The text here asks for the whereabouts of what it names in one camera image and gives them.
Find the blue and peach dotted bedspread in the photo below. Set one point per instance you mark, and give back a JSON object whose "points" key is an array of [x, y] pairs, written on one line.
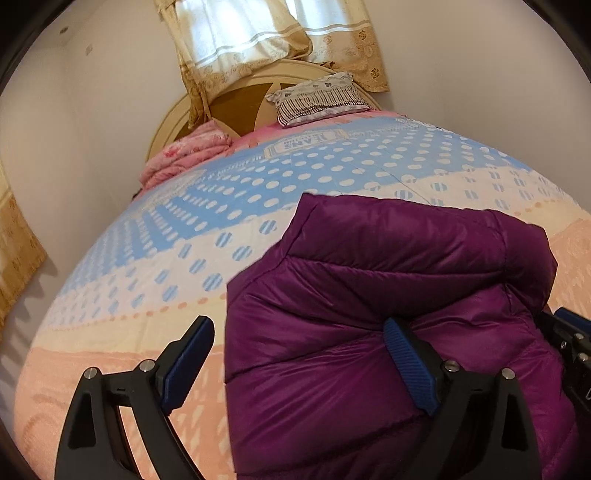
{"points": [[138, 258]]}

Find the pink folded quilt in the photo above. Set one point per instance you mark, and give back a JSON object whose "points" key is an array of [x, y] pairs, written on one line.
{"points": [[184, 150]]}

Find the purple down jacket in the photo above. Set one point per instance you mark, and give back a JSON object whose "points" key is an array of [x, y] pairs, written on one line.
{"points": [[369, 258]]}

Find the beige lace window curtain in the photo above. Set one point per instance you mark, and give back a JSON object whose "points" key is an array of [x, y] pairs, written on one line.
{"points": [[18, 258], [231, 41]]}

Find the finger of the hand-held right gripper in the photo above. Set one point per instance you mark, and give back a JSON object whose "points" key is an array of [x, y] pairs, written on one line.
{"points": [[570, 325]]}

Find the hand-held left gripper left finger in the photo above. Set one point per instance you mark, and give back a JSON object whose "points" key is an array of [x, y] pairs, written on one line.
{"points": [[184, 369]]}

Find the beige wooden headboard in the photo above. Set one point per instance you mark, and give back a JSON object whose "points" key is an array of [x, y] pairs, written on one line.
{"points": [[244, 99]]}

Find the grey patterned pillow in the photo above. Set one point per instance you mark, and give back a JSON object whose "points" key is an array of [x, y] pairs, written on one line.
{"points": [[318, 99]]}

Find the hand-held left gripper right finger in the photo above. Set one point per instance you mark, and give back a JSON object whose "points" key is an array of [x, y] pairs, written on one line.
{"points": [[408, 364]]}

